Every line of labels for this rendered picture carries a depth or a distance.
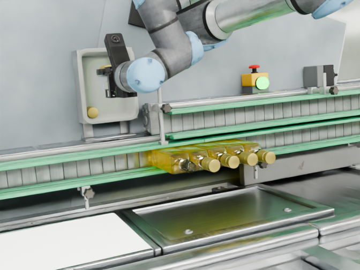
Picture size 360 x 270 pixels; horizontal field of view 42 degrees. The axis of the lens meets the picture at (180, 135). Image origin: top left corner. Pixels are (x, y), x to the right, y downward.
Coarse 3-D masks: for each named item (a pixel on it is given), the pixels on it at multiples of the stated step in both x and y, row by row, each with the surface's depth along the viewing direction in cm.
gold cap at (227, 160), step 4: (224, 156) 125; (228, 156) 124; (232, 156) 123; (236, 156) 123; (224, 160) 124; (228, 160) 123; (232, 160) 123; (236, 160) 123; (224, 164) 125; (228, 164) 123; (232, 164) 123; (236, 164) 123; (232, 168) 123
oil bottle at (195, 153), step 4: (176, 148) 137; (180, 148) 135; (184, 148) 134; (188, 148) 134; (192, 148) 133; (196, 148) 133; (200, 148) 132; (188, 152) 129; (192, 152) 128; (196, 152) 128; (200, 152) 128; (204, 152) 128; (192, 156) 127; (196, 156) 127; (200, 156) 127; (208, 156) 128; (192, 160) 127; (196, 160) 127; (196, 164) 127; (196, 168) 127; (200, 168) 127
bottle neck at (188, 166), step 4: (184, 160) 123; (188, 160) 123; (180, 164) 124; (184, 164) 121; (188, 164) 120; (192, 164) 122; (180, 168) 124; (184, 168) 121; (188, 168) 124; (192, 168) 122
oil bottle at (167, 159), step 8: (152, 152) 139; (160, 152) 133; (168, 152) 129; (176, 152) 128; (184, 152) 127; (152, 160) 140; (160, 160) 133; (168, 160) 127; (176, 160) 124; (160, 168) 134; (168, 168) 128; (176, 168) 125
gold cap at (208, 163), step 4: (204, 160) 123; (208, 160) 122; (212, 160) 121; (216, 160) 121; (204, 164) 123; (208, 164) 120; (212, 164) 121; (216, 164) 121; (204, 168) 124; (208, 168) 121; (212, 168) 121; (216, 168) 121
